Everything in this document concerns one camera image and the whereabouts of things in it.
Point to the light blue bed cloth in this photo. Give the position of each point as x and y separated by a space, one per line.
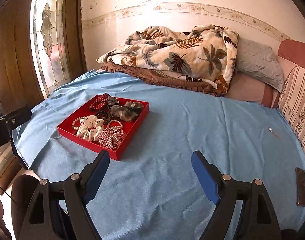
153 192

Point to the pink headboard cushion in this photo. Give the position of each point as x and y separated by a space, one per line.
293 51

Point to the red plaid scrunchie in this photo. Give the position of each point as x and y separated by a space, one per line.
111 138

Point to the small silver hair pin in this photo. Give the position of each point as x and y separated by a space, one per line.
273 133

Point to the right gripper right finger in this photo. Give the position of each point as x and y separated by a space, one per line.
257 219

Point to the brown ruffled blanket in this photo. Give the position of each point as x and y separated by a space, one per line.
170 79

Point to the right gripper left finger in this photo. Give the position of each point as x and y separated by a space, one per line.
58 210

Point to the smartphone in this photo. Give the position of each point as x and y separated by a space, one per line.
300 186

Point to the rhinestone hair clip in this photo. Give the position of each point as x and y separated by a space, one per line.
111 101

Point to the stained glass window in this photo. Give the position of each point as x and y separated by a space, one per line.
47 45

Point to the leaf print blanket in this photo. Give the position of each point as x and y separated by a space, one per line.
206 54

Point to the white dotted scrunchie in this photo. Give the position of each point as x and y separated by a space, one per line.
90 128

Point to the striped floral cushion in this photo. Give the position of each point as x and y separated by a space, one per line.
292 103

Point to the red patterned scrunchie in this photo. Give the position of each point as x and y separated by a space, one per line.
100 102

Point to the grey pillow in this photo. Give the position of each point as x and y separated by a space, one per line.
259 61

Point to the grey brown scrunchie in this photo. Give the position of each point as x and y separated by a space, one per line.
128 112

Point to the brown wooden door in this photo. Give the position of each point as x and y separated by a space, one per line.
19 85

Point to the red jewelry tray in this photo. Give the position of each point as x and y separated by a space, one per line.
66 128

